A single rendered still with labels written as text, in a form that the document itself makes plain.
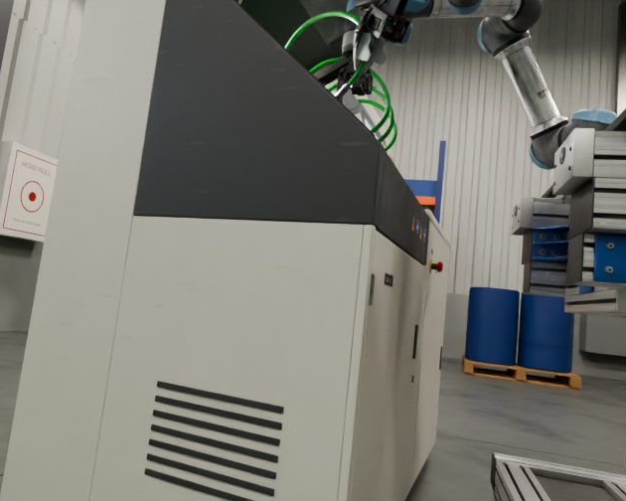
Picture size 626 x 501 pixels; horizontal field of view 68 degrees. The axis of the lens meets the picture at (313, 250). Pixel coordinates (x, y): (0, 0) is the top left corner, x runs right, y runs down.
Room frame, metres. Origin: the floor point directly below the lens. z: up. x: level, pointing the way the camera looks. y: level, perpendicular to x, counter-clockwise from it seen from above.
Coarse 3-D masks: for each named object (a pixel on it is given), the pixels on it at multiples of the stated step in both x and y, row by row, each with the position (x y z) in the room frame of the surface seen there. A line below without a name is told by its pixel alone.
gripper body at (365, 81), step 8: (344, 48) 1.24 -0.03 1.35; (352, 48) 1.22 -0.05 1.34; (352, 56) 1.24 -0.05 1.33; (352, 64) 1.24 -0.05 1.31; (344, 72) 1.23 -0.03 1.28; (352, 72) 1.22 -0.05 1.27; (368, 72) 1.23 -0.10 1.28; (344, 80) 1.22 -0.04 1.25; (360, 80) 1.21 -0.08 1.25; (368, 80) 1.24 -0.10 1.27; (352, 88) 1.25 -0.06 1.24; (360, 88) 1.25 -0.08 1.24; (368, 88) 1.24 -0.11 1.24
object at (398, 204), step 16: (384, 176) 0.90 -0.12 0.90; (400, 176) 1.04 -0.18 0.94; (384, 192) 0.91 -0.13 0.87; (400, 192) 1.06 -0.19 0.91; (384, 208) 0.92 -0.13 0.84; (400, 208) 1.07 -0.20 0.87; (416, 208) 1.26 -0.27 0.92; (384, 224) 0.93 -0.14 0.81; (400, 224) 1.08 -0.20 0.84; (400, 240) 1.10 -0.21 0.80; (416, 240) 1.30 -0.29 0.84; (416, 256) 1.32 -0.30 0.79
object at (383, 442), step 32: (384, 256) 0.96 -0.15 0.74; (384, 288) 0.98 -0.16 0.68; (416, 288) 1.36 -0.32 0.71; (384, 320) 1.00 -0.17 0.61; (416, 320) 1.41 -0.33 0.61; (384, 352) 1.03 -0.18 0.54; (416, 352) 1.46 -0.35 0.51; (384, 384) 1.06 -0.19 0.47; (384, 416) 1.08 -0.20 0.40; (384, 448) 1.11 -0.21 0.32; (352, 480) 0.88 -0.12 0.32; (384, 480) 1.14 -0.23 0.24
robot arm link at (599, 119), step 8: (576, 112) 1.28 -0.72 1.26; (584, 112) 1.26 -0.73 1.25; (592, 112) 1.24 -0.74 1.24; (600, 112) 1.23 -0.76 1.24; (608, 112) 1.23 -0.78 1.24; (576, 120) 1.28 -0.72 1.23; (584, 120) 1.26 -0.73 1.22; (592, 120) 1.24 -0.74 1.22; (600, 120) 1.23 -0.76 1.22; (608, 120) 1.23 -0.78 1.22; (568, 128) 1.31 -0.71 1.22; (600, 128) 1.23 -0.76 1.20; (560, 136) 1.34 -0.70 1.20; (560, 144) 1.34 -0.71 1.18
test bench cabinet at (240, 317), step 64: (128, 256) 1.07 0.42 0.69; (192, 256) 1.01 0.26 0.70; (256, 256) 0.94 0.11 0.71; (320, 256) 0.89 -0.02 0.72; (128, 320) 1.06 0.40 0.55; (192, 320) 1.00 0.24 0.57; (256, 320) 0.94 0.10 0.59; (320, 320) 0.89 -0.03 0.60; (128, 384) 1.05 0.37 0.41; (192, 384) 0.99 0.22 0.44; (256, 384) 0.93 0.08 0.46; (320, 384) 0.88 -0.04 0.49; (128, 448) 1.04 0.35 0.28; (192, 448) 0.98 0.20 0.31; (256, 448) 0.93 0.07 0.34; (320, 448) 0.88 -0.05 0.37
